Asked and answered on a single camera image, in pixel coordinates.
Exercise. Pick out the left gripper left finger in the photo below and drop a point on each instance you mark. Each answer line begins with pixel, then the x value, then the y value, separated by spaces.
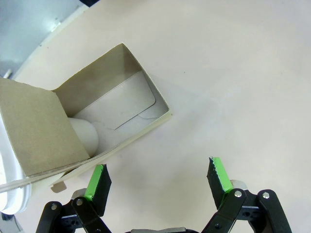
pixel 99 191

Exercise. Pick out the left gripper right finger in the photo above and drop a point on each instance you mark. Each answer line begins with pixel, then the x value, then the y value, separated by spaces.
pixel 218 184

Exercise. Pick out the brown cardboard cup carrier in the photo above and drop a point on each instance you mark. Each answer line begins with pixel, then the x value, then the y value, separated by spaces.
pixel 36 121

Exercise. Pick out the white paper cup with lid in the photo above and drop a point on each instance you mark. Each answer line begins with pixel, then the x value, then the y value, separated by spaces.
pixel 17 201

